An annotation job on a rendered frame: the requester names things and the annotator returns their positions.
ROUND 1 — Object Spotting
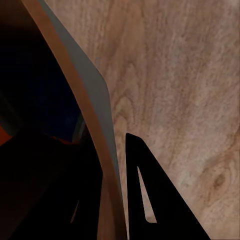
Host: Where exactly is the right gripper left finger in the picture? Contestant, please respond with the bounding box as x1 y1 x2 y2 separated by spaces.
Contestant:
8 137 103 240

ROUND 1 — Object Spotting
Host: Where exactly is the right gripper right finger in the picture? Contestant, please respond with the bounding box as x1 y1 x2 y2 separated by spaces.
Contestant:
125 133 211 240

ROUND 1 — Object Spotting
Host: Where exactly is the trash can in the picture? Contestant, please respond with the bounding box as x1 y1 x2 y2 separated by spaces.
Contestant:
0 0 128 240

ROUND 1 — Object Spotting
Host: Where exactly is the can of soda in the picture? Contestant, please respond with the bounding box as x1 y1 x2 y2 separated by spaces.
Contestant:
0 42 88 143
59 128 89 147
0 90 20 147

